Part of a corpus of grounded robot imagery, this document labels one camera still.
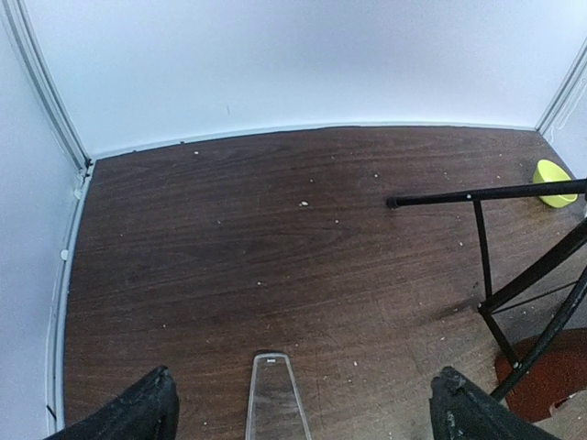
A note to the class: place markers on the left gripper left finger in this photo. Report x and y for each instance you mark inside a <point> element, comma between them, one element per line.
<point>148,409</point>

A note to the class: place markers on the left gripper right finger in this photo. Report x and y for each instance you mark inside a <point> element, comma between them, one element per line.
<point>459,409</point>

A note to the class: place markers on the black music stand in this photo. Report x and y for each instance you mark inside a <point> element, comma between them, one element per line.
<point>494,300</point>

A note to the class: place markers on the brown wooden metronome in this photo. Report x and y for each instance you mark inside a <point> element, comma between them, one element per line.
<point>558,374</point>

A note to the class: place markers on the clear plastic metronome cover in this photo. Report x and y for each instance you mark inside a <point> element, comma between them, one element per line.
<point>275,408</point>

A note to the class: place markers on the right aluminium corner post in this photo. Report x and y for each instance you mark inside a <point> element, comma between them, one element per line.
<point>566,97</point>

